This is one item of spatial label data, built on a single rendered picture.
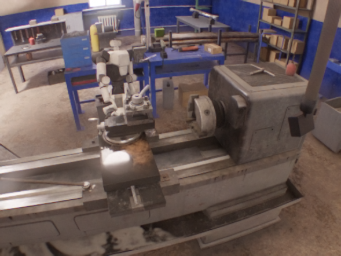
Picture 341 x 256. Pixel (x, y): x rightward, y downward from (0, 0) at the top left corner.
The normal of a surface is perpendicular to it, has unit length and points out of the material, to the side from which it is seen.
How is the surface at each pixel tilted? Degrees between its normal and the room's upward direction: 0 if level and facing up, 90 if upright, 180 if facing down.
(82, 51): 90
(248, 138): 90
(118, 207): 0
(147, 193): 0
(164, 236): 0
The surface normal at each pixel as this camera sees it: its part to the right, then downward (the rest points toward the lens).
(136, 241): 0.00, -0.82
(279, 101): 0.29, 0.55
